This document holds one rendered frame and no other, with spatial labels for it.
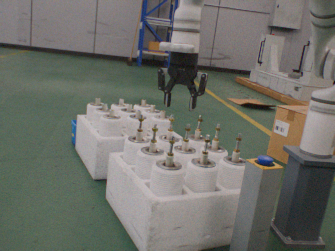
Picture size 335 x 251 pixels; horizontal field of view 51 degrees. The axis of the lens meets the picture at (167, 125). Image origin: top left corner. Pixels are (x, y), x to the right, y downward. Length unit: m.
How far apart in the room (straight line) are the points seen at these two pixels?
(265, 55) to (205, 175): 4.58
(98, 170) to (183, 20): 0.78
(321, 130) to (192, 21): 0.53
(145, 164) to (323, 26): 0.62
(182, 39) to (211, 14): 6.61
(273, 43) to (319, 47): 4.49
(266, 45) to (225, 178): 4.51
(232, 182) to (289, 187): 0.21
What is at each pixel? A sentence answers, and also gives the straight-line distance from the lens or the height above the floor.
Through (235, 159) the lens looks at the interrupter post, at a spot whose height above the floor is 0.26.
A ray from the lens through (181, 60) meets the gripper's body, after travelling 0.92.
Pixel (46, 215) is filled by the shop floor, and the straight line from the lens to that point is 1.24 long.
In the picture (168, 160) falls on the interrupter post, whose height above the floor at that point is 0.27.
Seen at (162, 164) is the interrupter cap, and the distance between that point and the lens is 1.02.
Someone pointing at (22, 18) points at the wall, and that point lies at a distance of 7.48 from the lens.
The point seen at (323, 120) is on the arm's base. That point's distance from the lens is 1.16.
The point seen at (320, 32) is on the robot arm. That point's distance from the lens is 1.04.
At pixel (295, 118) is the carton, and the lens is 2.02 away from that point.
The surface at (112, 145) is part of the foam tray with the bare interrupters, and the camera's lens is 1.45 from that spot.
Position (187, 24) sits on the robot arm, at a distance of 0.92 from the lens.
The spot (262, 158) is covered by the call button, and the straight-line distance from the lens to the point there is 0.96.
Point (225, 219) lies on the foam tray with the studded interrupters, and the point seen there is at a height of 0.09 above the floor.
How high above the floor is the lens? 0.61
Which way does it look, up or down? 14 degrees down
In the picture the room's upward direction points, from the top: 7 degrees clockwise
